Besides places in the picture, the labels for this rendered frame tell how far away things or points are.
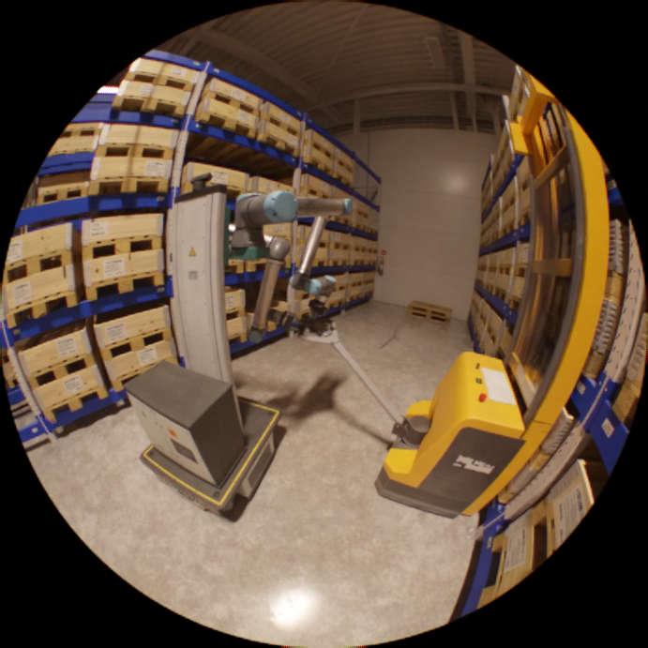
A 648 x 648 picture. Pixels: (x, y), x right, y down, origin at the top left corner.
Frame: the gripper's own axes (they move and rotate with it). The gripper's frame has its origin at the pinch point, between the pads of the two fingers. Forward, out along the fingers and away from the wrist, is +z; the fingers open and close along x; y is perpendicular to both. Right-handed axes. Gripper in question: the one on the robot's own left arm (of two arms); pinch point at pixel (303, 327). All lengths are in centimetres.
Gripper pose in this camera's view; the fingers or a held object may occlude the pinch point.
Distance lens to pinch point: 150.1
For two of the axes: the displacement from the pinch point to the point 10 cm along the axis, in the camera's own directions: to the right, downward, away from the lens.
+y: -1.0, 4.9, -8.6
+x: 3.7, -7.9, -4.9
